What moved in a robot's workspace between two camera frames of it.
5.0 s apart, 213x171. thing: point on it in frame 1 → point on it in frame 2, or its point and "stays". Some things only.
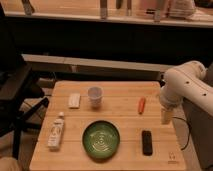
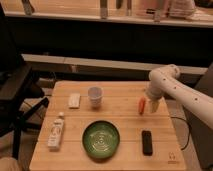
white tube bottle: x=54 y=138 stays
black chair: x=21 y=96 stays
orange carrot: x=141 y=105 stays
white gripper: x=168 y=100 → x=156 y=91
